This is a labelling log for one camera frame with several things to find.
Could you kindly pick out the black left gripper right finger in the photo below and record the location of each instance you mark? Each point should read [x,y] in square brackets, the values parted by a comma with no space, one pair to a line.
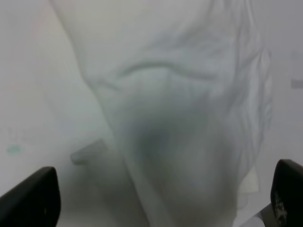
[287,193]

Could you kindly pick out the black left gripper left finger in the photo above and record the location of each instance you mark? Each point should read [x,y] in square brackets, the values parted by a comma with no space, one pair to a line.
[35,202]

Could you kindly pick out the white short sleeve t-shirt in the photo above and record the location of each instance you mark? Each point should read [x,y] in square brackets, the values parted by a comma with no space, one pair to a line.
[185,90]

